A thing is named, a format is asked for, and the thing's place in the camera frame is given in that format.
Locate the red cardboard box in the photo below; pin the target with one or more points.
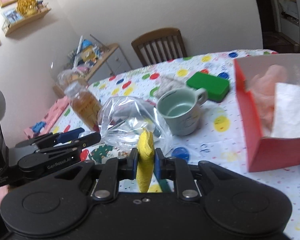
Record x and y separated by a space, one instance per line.
265 153

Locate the clear plastic bag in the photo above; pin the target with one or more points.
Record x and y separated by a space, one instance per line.
122 119

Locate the white tissue pack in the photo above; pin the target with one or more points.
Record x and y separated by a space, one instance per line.
286 121

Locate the wooden wall shelf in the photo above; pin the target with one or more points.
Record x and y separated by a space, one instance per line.
14 20

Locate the pink patterned paper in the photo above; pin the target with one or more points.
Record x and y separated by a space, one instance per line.
43 127

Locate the brown wooden chair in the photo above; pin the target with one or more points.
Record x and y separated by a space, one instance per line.
164 44

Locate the balloon pattern tablecloth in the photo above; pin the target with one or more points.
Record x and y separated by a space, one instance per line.
219 137

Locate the yellow small sponge cloth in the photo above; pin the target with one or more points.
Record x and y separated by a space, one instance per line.
146 155

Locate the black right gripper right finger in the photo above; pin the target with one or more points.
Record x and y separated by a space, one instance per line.
178 171

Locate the white wooden side cabinet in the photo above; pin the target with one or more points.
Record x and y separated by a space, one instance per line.
112 63

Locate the green rectangular sponge block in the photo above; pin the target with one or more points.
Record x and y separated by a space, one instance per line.
217 88

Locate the person left hand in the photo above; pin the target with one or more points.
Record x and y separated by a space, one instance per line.
4 190

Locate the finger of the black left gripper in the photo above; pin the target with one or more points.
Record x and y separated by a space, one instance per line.
80 143
50 139

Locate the christmas pattern sock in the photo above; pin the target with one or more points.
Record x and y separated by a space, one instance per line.
102 152

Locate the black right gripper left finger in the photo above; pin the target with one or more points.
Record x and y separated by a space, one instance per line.
110 174

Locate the pale green ceramic mug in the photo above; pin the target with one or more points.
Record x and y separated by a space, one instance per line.
181 109

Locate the amber tea plastic bottle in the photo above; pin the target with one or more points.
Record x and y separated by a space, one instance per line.
84 104

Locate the pink mesh bath sponge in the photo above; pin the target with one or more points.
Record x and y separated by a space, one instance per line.
263 91

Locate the grey knitted cloth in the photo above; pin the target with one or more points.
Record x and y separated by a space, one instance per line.
168 83

